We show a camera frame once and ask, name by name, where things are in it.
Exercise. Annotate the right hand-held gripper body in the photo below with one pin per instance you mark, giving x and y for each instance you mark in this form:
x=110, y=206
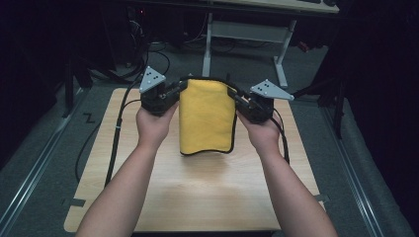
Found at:
x=262, y=105

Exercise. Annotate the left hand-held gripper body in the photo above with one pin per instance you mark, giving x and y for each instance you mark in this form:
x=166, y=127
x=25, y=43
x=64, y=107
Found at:
x=152, y=95

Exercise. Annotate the yellow towel with black trim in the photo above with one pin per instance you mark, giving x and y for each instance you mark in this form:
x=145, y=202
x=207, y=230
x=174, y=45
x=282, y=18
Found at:
x=206, y=118

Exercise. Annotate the person's right hand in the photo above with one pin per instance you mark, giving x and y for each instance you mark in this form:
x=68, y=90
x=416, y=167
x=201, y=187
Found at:
x=263, y=133

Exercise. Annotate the person's left hand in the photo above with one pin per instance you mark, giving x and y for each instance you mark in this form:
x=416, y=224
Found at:
x=153, y=126

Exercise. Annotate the dark metal stand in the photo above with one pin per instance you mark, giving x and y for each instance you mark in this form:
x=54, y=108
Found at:
x=68, y=92

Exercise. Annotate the grey tape strip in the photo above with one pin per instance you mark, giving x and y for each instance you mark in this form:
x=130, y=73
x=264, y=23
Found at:
x=74, y=201
x=321, y=197

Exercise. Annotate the desk with white frame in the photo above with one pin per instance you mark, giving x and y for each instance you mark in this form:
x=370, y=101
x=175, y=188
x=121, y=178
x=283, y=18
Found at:
x=247, y=31

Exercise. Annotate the metal floor rail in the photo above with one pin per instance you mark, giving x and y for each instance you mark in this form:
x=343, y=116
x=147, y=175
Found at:
x=355, y=177
x=36, y=171

